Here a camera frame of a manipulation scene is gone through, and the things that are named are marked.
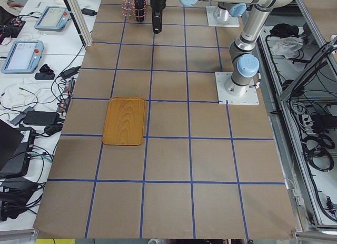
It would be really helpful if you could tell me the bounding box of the copper wire bottle basket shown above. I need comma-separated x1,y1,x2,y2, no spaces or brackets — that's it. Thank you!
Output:
122,0,146,22

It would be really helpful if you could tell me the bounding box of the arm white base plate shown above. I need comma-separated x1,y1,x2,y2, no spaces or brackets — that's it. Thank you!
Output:
206,6,240,27
215,72,259,105

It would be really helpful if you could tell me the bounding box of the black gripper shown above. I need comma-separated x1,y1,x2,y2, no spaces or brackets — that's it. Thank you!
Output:
149,0,168,12

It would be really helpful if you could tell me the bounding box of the aluminium frame post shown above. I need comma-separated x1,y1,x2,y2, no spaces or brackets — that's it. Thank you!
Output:
63,0,93,48

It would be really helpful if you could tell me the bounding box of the white crumpled cloth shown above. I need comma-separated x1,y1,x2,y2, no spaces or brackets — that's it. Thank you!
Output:
271,37,303,58

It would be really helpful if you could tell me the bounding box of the black laptop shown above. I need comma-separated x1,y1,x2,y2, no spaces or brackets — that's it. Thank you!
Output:
1,121,35,179

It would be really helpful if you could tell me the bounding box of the wooden tray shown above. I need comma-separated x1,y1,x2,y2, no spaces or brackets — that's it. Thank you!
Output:
102,97,146,146

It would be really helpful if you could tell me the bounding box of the teach pendant tablet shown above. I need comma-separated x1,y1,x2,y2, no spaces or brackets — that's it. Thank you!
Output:
1,40,44,74
34,6,70,31

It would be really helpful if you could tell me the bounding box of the black power adapter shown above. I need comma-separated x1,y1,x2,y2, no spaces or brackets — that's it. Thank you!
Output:
23,111,59,126

